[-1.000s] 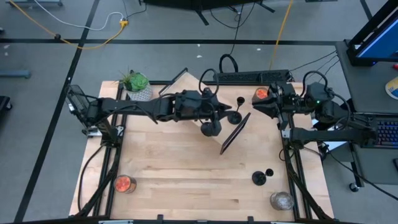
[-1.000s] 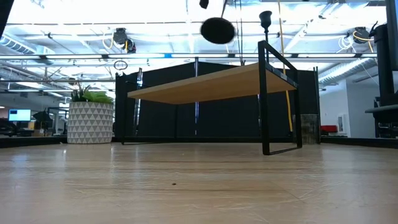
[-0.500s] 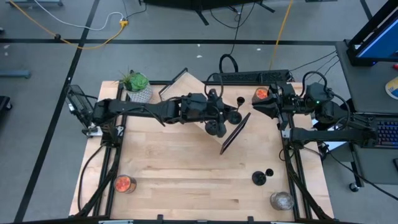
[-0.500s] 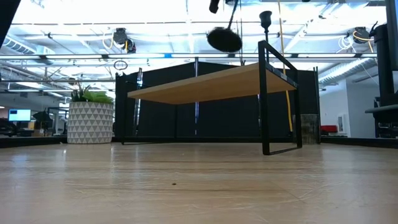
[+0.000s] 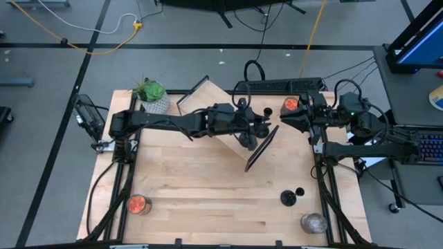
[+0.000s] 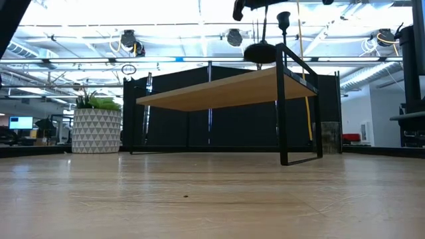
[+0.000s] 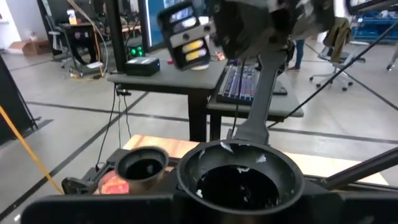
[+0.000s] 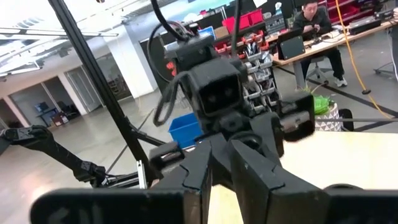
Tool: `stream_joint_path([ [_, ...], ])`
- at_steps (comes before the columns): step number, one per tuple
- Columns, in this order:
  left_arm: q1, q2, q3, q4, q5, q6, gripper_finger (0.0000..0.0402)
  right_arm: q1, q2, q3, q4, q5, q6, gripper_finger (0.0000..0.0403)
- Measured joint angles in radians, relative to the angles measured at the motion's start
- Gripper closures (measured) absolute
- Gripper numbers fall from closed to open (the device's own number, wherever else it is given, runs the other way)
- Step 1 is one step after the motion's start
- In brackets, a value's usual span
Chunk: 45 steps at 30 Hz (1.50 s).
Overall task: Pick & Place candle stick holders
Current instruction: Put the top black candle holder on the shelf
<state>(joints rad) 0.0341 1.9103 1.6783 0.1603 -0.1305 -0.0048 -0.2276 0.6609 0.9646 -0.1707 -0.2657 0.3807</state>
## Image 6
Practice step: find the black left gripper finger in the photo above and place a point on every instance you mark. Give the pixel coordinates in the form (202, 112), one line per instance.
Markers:
(262, 3)

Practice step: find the black metal candlestick holder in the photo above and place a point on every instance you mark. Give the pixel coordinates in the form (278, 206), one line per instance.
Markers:
(283, 20)
(260, 53)

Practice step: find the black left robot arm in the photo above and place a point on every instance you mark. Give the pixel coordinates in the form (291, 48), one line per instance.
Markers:
(8, 13)

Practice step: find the black partition screen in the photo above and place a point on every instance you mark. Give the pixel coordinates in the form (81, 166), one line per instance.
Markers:
(166, 132)

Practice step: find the computer monitor on stand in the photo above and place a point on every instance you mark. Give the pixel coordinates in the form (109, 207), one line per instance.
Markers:
(407, 66)

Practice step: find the red seat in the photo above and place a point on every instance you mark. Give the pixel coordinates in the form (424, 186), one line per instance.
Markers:
(351, 137)

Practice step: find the grey desk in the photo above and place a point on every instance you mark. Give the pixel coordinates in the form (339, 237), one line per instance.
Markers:
(408, 115)

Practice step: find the succulent in white patterned pot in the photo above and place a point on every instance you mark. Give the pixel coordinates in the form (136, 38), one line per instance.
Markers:
(96, 131)

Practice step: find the blue computer screen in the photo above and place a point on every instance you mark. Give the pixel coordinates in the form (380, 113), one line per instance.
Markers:
(20, 123)

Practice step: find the black office chair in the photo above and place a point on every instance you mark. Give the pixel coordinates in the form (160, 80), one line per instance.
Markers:
(6, 136)

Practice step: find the wooden shelf riser black frame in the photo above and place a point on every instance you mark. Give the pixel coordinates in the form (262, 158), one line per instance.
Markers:
(232, 89)

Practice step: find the silver ventilation duct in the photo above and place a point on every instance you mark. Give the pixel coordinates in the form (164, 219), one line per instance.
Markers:
(368, 78)

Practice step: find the black aluminium table frame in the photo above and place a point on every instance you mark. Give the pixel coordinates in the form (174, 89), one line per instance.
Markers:
(33, 151)

